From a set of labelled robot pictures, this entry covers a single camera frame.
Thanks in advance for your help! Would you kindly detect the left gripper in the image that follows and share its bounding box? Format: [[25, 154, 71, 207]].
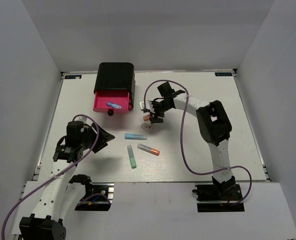
[[79, 121, 115, 153]]

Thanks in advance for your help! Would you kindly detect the blue pen refill case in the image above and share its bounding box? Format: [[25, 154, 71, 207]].
[[106, 101, 122, 109]]

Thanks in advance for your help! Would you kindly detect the pink top drawer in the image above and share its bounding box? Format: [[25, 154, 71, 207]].
[[93, 90, 130, 116]]

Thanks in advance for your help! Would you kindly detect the pink drawer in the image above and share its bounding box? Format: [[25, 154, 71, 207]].
[[93, 90, 130, 116], [128, 93, 134, 110]]

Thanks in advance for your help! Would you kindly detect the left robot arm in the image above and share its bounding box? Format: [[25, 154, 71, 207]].
[[19, 120, 115, 240]]

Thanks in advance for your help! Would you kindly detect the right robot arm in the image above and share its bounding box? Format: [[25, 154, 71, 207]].
[[143, 80, 236, 200]]

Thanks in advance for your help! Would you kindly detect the pink lower drawer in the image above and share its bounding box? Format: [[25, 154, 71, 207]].
[[128, 93, 134, 110]]

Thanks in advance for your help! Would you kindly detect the blue highlighter pen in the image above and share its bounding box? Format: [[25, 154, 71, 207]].
[[124, 133, 148, 140]]

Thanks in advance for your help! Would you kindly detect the orange capped clear highlighter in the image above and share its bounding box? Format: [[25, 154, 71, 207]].
[[137, 143, 160, 156]]

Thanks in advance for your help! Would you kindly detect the green highlighter pen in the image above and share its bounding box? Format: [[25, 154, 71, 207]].
[[127, 145, 137, 169]]

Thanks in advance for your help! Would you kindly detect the black drawer cabinet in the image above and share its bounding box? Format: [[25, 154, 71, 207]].
[[93, 62, 135, 98]]

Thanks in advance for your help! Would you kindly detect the left blue table label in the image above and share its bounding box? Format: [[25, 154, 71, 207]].
[[64, 74, 82, 80]]

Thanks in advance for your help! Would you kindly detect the blue table label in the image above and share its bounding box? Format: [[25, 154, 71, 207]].
[[64, 74, 82, 80], [215, 72, 233, 77]]

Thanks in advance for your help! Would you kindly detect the right blue table label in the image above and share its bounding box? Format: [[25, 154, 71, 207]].
[[215, 72, 233, 77]]

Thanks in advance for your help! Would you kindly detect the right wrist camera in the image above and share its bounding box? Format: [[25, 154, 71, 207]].
[[139, 101, 150, 113]]

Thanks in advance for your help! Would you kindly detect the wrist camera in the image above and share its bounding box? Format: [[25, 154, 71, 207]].
[[139, 101, 150, 113], [74, 116, 89, 128]]

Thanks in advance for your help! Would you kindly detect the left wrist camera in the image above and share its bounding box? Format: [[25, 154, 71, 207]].
[[74, 116, 89, 128]]

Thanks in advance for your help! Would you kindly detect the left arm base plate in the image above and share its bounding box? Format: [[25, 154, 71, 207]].
[[74, 182, 114, 212]]

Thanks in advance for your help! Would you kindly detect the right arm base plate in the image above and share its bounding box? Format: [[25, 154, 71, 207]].
[[192, 184, 245, 213]]

